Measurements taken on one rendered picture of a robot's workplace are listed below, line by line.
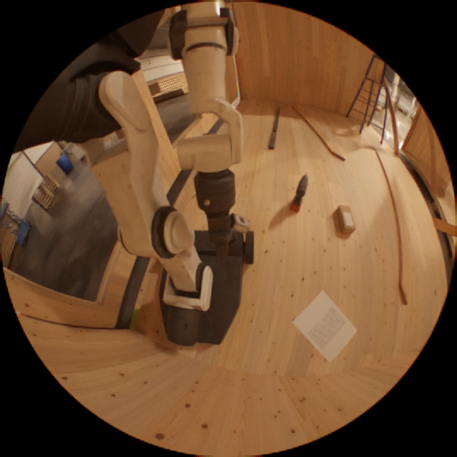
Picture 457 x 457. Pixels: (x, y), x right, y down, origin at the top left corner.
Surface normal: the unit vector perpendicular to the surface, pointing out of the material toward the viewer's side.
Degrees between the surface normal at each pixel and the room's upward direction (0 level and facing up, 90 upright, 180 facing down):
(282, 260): 0
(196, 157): 70
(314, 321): 0
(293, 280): 0
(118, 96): 90
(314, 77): 90
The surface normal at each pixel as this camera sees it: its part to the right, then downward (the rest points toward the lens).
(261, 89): -0.22, 0.86
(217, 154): 0.12, 0.63
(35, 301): 0.97, 0.14
